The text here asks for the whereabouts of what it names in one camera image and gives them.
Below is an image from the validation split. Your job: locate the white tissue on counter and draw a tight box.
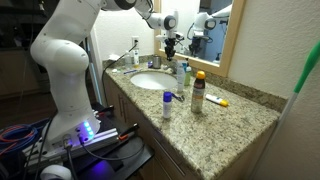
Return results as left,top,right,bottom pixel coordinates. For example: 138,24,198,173
108,54,120,61

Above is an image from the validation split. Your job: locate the tall white lotion tube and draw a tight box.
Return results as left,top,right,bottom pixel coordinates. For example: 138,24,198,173
177,61,185,93

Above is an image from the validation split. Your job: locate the green and white mop handle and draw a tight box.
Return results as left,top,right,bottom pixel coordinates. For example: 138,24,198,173
268,41,320,145

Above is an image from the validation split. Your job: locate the wooden vanity cabinet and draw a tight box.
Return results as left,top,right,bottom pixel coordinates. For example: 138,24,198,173
105,70,280,180

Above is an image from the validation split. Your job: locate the green bottle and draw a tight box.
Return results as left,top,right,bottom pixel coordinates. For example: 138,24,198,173
184,66,192,86

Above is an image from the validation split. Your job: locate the red and blue cable coil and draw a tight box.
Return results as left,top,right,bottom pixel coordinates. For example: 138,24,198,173
0,123,39,155

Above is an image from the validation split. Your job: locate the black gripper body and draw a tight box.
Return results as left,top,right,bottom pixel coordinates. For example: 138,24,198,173
165,38,175,55

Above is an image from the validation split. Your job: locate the white oval sink basin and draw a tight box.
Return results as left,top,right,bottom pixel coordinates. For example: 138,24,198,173
130,72,177,90

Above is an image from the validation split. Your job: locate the white tube orange cap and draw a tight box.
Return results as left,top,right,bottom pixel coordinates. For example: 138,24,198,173
205,94,229,107

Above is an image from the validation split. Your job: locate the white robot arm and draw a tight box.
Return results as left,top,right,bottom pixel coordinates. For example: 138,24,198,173
31,0,178,158

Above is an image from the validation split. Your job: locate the wood framed wall mirror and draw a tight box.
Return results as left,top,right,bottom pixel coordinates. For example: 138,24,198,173
155,0,246,77

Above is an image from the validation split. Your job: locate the white wall outlet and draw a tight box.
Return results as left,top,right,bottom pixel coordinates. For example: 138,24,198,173
131,36,139,48

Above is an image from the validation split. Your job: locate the spray can orange cap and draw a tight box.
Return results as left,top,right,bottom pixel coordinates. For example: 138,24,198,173
191,71,206,113

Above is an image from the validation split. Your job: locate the white bottle blue cap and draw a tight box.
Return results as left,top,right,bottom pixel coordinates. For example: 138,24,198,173
163,92,172,119

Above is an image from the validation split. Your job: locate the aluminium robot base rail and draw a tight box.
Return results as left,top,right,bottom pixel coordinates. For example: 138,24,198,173
23,127,118,169

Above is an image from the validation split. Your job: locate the black clamp orange tip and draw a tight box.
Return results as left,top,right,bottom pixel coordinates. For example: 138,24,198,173
118,123,139,141

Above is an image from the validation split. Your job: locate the blue toothbrush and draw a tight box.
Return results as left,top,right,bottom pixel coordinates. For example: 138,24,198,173
123,70,138,74

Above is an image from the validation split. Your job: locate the clear soap bottle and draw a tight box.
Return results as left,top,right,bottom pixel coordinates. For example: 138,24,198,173
124,51,132,69

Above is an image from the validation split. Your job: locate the black power cord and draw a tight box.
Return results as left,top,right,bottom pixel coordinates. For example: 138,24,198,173
101,42,139,107

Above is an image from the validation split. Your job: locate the black clamp upper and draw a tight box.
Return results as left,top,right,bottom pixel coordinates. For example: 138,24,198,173
94,105,114,117

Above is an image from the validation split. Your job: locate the steel cup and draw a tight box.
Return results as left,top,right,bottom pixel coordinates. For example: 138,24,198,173
152,55,162,69

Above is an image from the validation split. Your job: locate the dark razor on counter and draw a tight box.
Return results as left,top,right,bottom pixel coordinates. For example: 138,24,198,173
172,93,185,102

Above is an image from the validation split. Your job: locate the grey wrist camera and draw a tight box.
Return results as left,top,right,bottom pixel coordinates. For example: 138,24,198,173
155,34,167,43

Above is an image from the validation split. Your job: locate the chrome faucet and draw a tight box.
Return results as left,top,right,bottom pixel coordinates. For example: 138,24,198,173
163,60,177,74

